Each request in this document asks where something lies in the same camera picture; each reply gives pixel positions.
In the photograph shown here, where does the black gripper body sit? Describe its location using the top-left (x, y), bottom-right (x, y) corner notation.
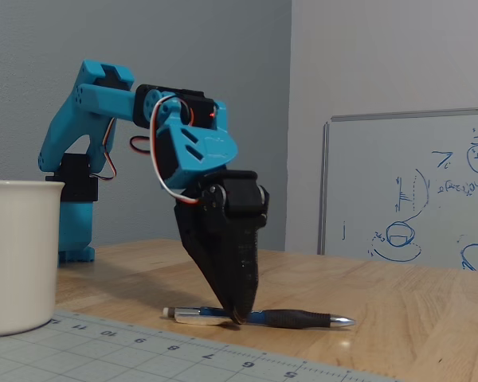
top-left (173, 170), bottom-right (259, 240)

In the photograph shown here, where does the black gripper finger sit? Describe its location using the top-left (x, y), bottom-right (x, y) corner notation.
top-left (224, 177), bottom-right (271, 325)
top-left (182, 237), bottom-right (237, 324)

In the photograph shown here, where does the blue mechanical pencil black grip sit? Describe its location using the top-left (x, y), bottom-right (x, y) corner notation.
top-left (162, 306), bottom-right (358, 330)

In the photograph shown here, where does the grey cutting mat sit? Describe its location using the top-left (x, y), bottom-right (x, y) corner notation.
top-left (0, 309), bottom-right (408, 382)

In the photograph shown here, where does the white ceramic mug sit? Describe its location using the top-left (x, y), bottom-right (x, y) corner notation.
top-left (0, 179), bottom-right (66, 339)

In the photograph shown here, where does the whiteboard with blue drawings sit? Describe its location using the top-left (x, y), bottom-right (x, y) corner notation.
top-left (317, 106), bottom-right (478, 273)

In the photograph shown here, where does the white red wrist servo cable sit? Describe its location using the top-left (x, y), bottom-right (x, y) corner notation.
top-left (148, 92), bottom-right (202, 206)

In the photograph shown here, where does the short red black servo cable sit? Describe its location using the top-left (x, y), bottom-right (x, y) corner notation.
top-left (128, 134), bottom-right (151, 154)

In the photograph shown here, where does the red black shoulder servo cable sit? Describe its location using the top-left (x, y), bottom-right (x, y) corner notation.
top-left (90, 118), bottom-right (120, 182)

